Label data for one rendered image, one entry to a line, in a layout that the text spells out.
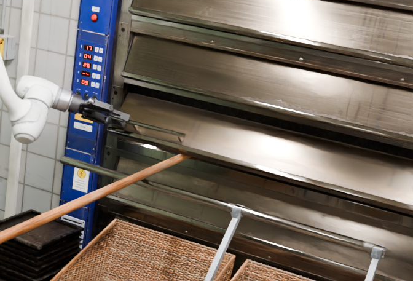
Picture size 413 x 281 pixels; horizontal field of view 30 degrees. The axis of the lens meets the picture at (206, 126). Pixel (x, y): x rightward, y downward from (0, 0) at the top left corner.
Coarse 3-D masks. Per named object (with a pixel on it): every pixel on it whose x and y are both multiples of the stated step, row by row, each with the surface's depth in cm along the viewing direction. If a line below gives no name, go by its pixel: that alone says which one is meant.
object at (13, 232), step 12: (180, 156) 297; (156, 168) 279; (120, 180) 258; (132, 180) 263; (96, 192) 244; (108, 192) 249; (72, 204) 231; (84, 204) 237; (36, 216) 217; (48, 216) 220; (60, 216) 226; (12, 228) 207; (24, 228) 210; (0, 240) 201
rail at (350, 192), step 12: (120, 132) 305; (132, 132) 304; (168, 144) 297; (180, 144) 296; (204, 156) 292; (216, 156) 290; (252, 168) 285; (264, 168) 283; (300, 180) 277; (312, 180) 276; (348, 192) 271; (360, 192) 269; (384, 204) 267; (396, 204) 264; (408, 204) 263
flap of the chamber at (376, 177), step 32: (128, 96) 316; (128, 128) 308; (192, 128) 301; (224, 128) 298; (256, 128) 295; (256, 160) 288; (288, 160) 285; (320, 160) 282; (352, 160) 279; (384, 160) 276; (384, 192) 270
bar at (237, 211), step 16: (64, 160) 285; (80, 160) 284; (112, 176) 278; (176, 192) 268; (192, 192) 267; (224, 208) 261; (240, 208) 259; (288, 224) 252; (304, 224) 251; (224, 240) 255; (336, 240) 246; (352, 240) 244; (208, 272) 249; (368, 272) 239
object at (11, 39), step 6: (0, 36) 327; (6, 36) 327; (12, 36) 330; (6, 42) 327; (12, 42) 330; (0, 48) 327; (6, 48) 327; (12, 48) 331; (6, 54) 328; (12, 54) 332
